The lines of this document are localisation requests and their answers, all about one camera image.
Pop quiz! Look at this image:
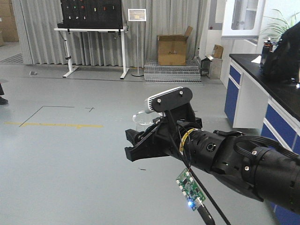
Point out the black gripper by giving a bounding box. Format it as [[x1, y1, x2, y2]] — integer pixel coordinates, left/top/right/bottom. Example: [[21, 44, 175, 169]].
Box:
[[125, 103, 202, 162]]

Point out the small clear glass beaker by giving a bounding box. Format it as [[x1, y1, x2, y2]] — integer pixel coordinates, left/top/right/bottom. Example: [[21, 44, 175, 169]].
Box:
[[132, 109, 163, 132]]

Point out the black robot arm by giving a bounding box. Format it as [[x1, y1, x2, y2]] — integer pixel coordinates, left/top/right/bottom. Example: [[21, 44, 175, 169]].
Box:
[[125, 104, 300, 213]]

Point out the green circuit board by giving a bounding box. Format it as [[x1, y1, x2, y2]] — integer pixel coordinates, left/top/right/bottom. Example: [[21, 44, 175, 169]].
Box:
[[176, 168, 206, 211]]

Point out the metal grate platform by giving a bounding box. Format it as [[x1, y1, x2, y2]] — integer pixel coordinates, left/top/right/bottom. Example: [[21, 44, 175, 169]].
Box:
[[144, 60, 202, 83]]

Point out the large cardboard box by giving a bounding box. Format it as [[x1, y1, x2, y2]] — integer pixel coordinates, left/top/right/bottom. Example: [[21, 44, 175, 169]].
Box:
[[157, 26, 193, 66]]

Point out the white height-adjustable desk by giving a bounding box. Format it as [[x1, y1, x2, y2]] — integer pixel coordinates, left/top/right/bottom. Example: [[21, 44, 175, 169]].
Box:
[[54, 25, 129, 79]]

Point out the small cardboard box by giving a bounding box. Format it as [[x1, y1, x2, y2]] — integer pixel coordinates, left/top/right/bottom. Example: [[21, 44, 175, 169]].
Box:
[[212, 45, 224, 59]]

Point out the blue white lab counter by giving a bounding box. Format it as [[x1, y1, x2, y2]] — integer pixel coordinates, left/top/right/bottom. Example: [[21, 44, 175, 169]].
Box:
[[224, 53, 300, 225]]

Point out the sign stand with poster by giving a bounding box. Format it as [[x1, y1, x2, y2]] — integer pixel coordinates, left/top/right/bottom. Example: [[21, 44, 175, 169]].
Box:
[[127, 8, 147, 77]]

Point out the black pegboard panel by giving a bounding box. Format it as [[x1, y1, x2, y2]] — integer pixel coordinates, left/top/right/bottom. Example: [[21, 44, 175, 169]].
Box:
[[58, 0, 123, 30]]

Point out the grey curtain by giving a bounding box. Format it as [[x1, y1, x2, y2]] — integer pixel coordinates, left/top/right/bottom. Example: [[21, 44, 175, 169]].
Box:
[[12, 0, 209, 67]]

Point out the dark drink bottle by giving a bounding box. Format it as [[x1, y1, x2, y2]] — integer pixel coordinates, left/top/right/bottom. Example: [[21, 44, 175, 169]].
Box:
[[260, 37, 273, 67]]

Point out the green potted plant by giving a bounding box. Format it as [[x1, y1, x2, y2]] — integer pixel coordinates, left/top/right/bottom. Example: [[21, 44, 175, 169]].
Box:
[[261, 9, 300, 42]]

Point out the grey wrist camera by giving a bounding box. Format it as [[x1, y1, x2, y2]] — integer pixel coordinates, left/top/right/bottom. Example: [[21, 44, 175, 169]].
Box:
[[144, 87, 193, 114]]

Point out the black usb cable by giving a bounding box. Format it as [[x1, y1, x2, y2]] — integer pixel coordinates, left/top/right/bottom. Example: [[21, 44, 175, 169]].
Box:
[[168, 112, 232, 225]]

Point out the white wall cabinet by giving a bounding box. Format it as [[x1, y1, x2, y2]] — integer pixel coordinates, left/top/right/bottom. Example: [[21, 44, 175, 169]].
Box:
[[222, 0, 265, 39]]

